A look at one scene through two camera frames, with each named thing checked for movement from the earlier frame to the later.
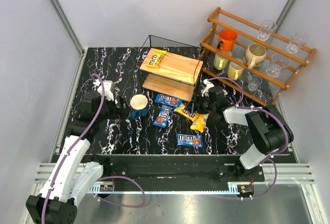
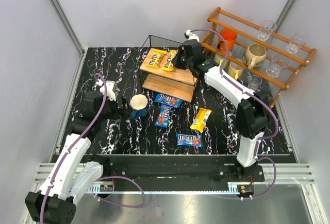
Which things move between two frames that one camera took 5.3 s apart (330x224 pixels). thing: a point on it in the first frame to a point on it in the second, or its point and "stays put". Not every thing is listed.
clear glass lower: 253,82 stays put
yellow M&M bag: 191,116 to 169,65
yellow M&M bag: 155,58 stays put
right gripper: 199,104 to 181,59
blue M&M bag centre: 163,115 stays put
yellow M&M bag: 199,121 stays put
